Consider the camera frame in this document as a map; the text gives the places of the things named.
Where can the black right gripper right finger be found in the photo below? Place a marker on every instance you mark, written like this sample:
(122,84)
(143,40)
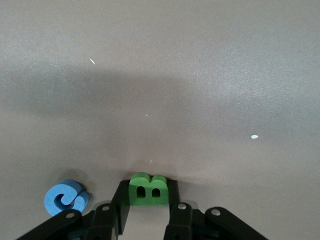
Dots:
(173,192)

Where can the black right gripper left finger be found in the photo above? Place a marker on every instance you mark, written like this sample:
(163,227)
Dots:
(120,195)

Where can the green foam letter B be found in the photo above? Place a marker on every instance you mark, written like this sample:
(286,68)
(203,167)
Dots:
(147,200)

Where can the blue foam letter G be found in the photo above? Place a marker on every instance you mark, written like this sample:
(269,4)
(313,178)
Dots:
(53,200)

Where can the small white scrap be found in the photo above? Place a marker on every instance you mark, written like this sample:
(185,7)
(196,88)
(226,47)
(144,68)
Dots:
(254,136)

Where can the brown table cover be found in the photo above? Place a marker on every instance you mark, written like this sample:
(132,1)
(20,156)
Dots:
(160,75)

